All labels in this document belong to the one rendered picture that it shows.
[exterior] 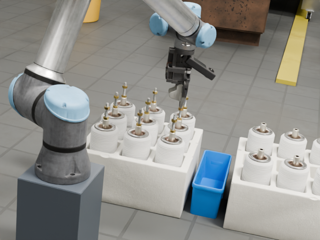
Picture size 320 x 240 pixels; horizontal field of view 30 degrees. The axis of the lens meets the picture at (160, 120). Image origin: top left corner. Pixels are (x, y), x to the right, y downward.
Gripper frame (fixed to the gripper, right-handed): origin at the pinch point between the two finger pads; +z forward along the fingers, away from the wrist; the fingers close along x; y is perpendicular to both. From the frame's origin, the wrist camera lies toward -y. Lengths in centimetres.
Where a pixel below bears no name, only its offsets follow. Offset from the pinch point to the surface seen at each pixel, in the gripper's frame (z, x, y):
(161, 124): 13.5, -11.2, 5.5
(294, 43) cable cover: 32, -233, -108
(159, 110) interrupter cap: 8.9, -13.5, 6.7
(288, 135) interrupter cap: 8.9, -1.3, -40.6
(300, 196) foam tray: 16, 30, -38
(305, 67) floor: 34, -179, -102
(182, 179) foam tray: 19.2, 20.6, -1.0
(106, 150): 15.9, 10.1, 25.2
